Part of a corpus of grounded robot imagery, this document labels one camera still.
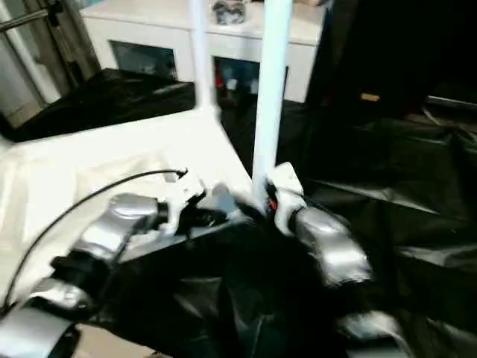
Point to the white upright pipe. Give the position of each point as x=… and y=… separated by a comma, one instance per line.
x=26, y=52

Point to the black backdrop cloth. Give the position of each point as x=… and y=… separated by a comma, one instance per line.
x=402, y=44

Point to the long black bar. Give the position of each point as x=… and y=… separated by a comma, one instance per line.
x=451, y=101

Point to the white cabinet with glass doors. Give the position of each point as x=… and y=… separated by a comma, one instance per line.
x=149, y=30

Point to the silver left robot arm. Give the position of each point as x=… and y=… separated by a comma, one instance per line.
x=112, y=223

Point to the white plastic table leg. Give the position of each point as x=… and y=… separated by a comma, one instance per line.
x=203, y=56
x=272, y=93

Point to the grey curtain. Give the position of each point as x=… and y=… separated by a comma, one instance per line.
x=71, y=44

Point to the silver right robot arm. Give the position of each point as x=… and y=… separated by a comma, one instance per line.
x=328, y=238

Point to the grey metal rod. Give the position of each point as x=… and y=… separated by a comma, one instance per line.
x=26, y=19

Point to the small bottle with white label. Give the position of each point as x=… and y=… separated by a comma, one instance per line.
x=255, y=85
x=232, y=84

